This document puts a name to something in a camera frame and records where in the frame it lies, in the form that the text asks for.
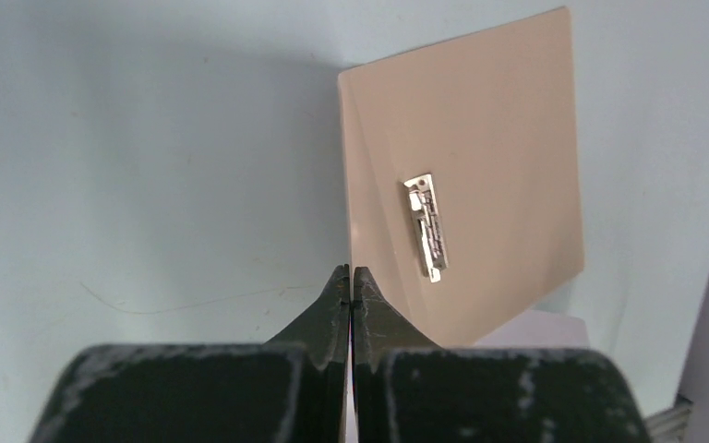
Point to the bottom white paper sheet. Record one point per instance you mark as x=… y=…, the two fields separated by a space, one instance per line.
x=538 y=329

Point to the silver metal folder clip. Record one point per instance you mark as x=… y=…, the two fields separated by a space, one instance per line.
x=424 y=209

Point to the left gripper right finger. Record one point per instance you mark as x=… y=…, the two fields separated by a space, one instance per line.
x=408 y=389

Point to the tan cardboard folder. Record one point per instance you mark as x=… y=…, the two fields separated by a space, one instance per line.
x=491 y=116

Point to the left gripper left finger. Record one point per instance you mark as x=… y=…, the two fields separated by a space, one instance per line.
x=291 y=388

